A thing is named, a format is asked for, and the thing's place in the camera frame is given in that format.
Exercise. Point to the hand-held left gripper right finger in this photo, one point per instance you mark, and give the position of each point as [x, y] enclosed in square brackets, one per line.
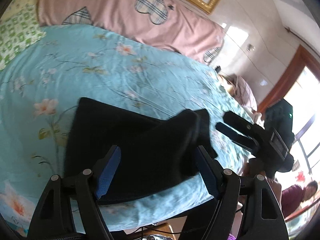
[207, 175]

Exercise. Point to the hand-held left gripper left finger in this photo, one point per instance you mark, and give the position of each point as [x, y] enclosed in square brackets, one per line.
[108, 177]

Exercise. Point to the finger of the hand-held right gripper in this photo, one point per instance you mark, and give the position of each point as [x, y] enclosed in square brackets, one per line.
[237, 121]
[232, 136]

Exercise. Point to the black pants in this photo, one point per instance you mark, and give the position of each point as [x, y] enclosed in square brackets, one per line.
[150, 150]

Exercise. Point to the pink beige cloth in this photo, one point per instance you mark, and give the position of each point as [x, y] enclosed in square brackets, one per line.
[243, 92]

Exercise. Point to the window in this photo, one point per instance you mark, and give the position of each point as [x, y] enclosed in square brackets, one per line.
[307, 120]

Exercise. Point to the red flower decal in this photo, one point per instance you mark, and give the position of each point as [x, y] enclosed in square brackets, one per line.
[300, 176]

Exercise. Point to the wooden stool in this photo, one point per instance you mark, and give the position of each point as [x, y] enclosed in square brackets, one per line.
[162, 227]

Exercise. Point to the silver foil bag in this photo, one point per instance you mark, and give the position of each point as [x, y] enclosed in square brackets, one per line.
[157, 237]

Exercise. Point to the blue floral bed sheet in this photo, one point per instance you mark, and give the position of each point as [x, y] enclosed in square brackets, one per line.
[100, 62]

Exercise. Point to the pink pillow with hearts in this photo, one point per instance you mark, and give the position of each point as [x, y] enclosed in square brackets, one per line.
[112, 12]

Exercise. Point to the green patterned pillow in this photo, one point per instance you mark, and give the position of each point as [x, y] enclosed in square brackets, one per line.
[17, 32]

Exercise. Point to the yellow patterned pillow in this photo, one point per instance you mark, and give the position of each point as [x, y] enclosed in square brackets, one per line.
[22, 0]

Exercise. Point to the wooden door frame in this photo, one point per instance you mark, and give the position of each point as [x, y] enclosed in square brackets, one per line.
[287, 75]

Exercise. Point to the white wall socket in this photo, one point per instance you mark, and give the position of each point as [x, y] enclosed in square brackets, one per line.
[250, 47]

